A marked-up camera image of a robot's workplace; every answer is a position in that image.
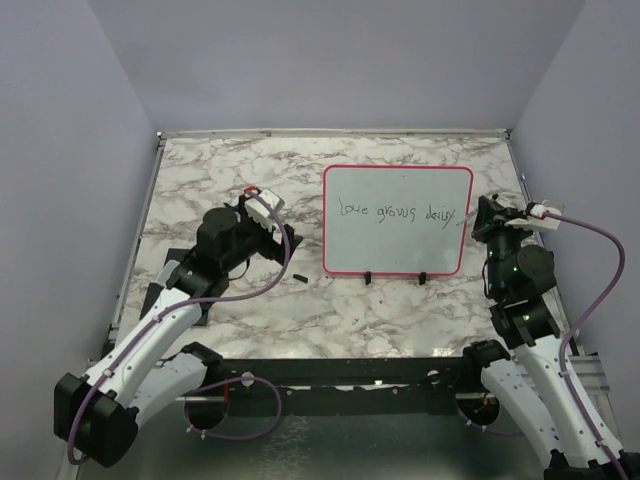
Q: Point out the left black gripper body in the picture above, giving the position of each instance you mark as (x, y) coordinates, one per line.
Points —
(253, 239)

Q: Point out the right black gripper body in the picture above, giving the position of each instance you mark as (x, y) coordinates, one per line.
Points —
(501, 242)

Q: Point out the white marker pen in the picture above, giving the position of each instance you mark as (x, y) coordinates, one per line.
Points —
(466, 219)

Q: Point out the black marker cap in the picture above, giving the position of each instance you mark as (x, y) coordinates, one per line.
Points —
(301, 278)

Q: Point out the red framed whiteboard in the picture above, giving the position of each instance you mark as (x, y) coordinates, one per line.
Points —
(395, 220)

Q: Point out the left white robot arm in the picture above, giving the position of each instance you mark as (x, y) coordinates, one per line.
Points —
(99, 413)

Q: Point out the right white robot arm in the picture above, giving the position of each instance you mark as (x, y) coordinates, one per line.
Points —
(527, 369)

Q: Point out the grey whiteboard eraser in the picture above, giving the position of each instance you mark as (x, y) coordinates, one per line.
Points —
(169, 275)

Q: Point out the black foam pad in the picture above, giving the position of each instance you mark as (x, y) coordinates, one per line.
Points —
(199, 287)

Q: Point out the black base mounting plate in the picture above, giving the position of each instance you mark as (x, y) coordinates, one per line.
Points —
(345, 387)

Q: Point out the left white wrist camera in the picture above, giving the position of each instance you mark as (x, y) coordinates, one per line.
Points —
(262, 205)

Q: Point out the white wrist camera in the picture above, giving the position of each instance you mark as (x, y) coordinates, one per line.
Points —
(262, 205)
(538, 217)

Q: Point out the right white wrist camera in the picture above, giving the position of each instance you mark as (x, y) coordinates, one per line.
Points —
(538, 217)

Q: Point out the aluminium table frame rail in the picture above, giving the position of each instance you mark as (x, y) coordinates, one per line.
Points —
(138, 232)

